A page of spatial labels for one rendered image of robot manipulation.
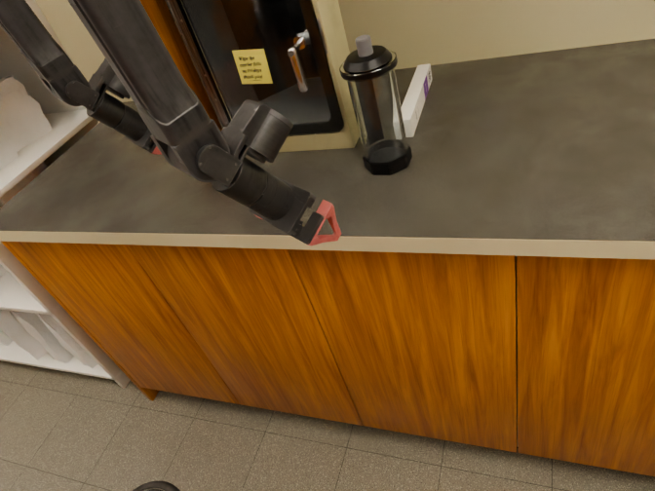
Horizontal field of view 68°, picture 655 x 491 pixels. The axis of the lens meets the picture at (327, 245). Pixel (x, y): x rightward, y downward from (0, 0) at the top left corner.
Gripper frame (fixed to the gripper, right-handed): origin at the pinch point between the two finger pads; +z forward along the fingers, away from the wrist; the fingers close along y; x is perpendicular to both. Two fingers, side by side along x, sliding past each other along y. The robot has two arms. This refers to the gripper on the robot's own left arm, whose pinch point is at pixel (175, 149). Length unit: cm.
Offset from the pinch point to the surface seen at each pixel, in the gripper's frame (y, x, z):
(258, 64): -11.6, -24.1, 1.0
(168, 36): 7.7, -21.0, -10.3
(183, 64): 8.1, -18.1, -4.0
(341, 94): -24.8, -27.3, 14.0
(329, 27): -23.4, -36.1, 3.8
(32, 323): 92, 87, 32
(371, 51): -37.7, -32.3, 3.8
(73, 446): 57, 117, 53
